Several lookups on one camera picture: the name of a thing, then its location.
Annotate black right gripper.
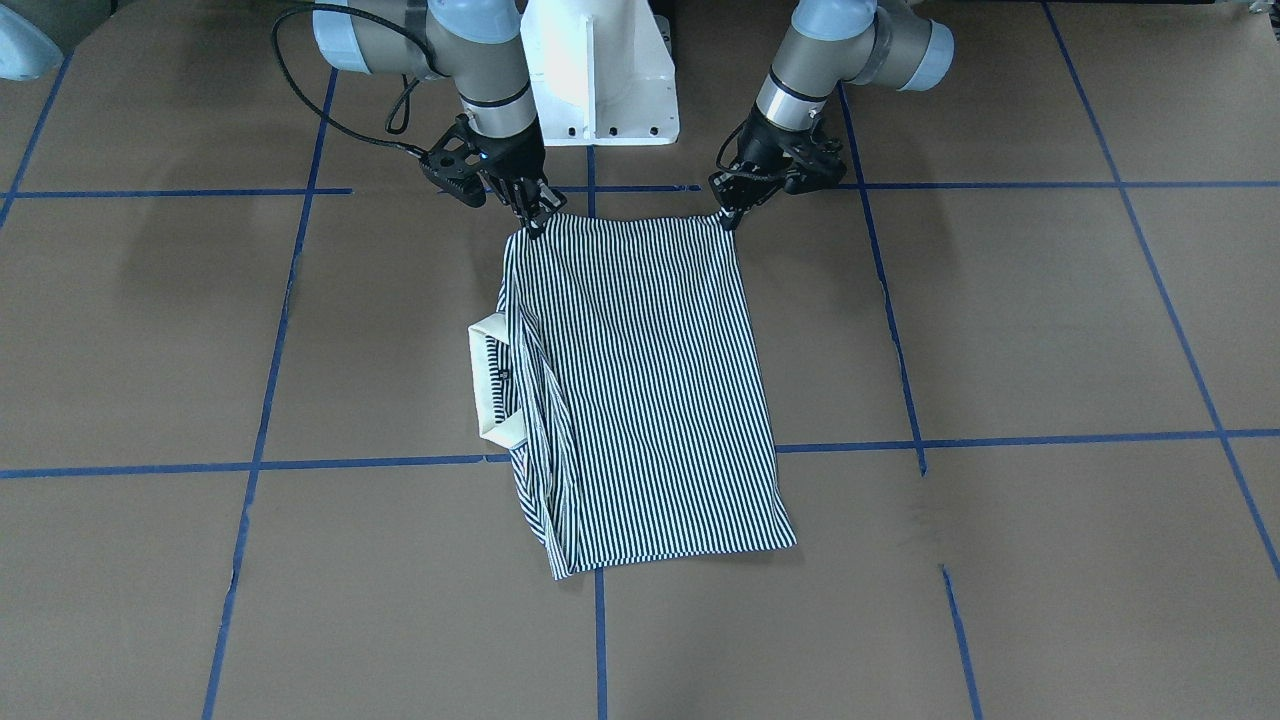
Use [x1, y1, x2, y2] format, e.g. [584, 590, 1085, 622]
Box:
[419, 115, 566, 237]

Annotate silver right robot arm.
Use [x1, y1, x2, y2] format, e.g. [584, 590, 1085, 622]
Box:
[300, 1, 564, 237]

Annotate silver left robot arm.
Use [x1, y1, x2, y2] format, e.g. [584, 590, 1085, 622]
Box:
[708, 1, 955, 232]

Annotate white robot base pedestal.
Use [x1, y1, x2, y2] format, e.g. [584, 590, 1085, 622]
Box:
[521, 1, 681, 147]

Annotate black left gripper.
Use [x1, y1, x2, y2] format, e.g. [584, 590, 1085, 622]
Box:
[708, 108, 849, 232]

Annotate navy white striped polo shirt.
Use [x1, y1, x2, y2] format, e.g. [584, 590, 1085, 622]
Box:
[468, 214, 796, 580]

